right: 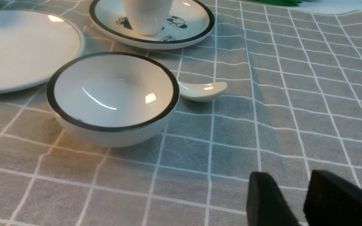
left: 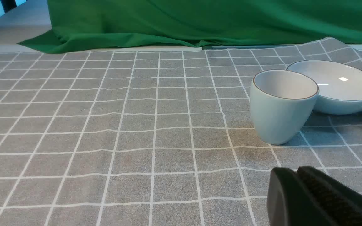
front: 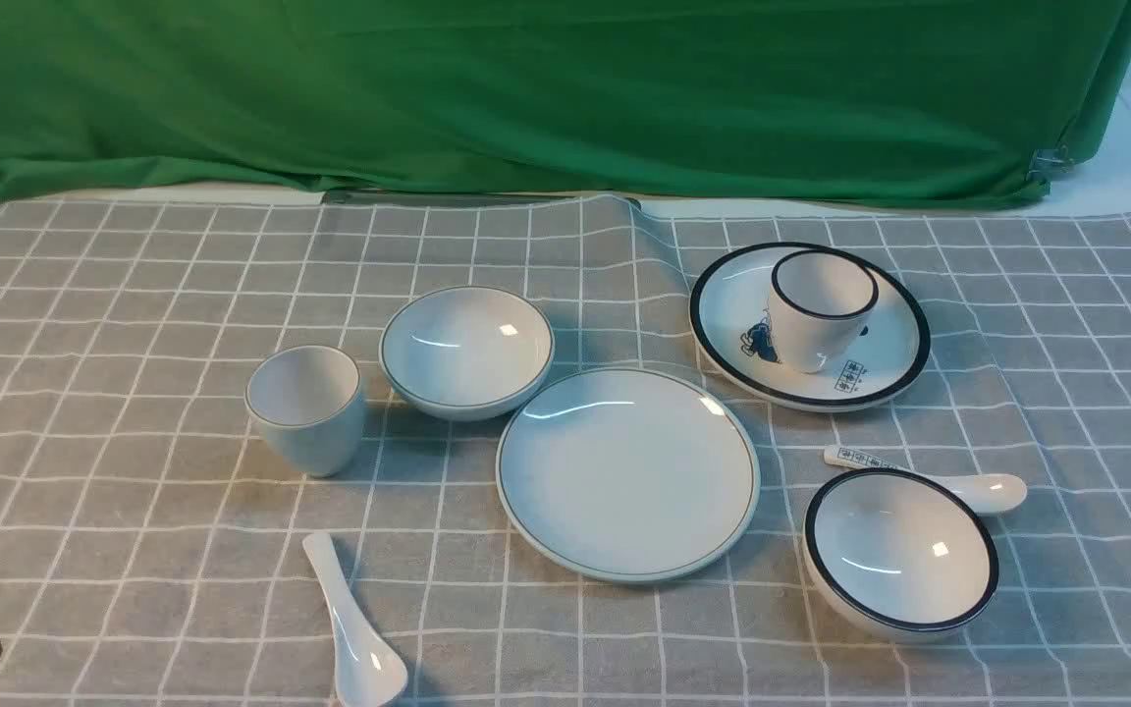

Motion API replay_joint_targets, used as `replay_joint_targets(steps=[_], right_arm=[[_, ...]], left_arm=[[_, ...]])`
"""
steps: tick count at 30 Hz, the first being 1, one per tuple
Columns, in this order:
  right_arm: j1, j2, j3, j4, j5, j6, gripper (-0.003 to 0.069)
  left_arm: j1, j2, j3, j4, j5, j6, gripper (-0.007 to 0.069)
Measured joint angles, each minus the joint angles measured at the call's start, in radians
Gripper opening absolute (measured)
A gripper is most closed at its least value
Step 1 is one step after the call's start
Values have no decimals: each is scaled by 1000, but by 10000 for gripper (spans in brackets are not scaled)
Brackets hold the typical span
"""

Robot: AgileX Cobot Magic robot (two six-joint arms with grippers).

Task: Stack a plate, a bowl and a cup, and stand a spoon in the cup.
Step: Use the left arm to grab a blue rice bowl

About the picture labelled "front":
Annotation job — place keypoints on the light green-rimmed bowl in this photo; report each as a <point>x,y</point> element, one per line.
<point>467,353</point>

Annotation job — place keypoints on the light green-rimmed cup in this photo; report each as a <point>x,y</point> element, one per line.
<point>308,404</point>

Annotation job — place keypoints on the plain white ceramic spoon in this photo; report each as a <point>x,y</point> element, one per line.
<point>367,671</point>

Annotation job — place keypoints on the light green-rimmed plate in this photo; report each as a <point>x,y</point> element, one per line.
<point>628,475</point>

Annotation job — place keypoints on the black-rimmed plate with print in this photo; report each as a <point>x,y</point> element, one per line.
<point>729,316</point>

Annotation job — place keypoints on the black-rimmed white cup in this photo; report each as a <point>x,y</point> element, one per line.
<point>819,302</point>

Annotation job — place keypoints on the black-rimmed white bowl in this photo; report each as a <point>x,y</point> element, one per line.
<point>898,555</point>

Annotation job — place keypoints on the green backdrop cloth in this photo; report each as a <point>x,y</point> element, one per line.
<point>905,104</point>

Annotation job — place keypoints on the white spoon with print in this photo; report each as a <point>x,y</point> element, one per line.
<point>988,494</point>

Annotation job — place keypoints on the grey checked tablecloth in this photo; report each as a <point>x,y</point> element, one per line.
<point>150,540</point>

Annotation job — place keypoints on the metal clip on backdrop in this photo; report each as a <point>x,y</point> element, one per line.
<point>1053,164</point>

